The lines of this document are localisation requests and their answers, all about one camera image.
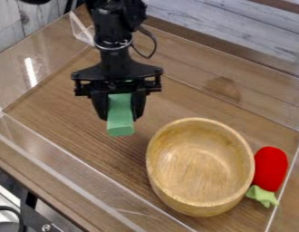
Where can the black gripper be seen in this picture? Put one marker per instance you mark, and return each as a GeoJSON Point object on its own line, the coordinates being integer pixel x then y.
{"type": "Point", "coordinates": [119, 74]}

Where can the green rectangular block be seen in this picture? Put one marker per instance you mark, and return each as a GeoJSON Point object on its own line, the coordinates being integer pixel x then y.
{"type": "Point", "coordinates": [120, 116]}

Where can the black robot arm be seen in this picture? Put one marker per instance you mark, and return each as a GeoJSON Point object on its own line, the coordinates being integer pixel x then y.
{"type": "Point", "coordinates": [116, 19]}

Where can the brown wooden bowl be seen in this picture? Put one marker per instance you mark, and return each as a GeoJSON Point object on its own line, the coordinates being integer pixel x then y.
{"type": "Point", "coordinates": [200, 166]}

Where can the red plush strawberry toy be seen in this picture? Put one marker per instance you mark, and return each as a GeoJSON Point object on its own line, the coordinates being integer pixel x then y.
{"type": "Point", "coordinates": [271, 166]}

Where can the black metal stand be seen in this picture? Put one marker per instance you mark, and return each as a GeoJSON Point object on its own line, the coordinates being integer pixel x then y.
{"type": "Point", "coordinates": [35, 222]}

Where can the clear acrylic corner bracket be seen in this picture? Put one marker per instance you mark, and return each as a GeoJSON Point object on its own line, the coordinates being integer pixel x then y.
{"type": "Point", "coordinates": [81, 33]}

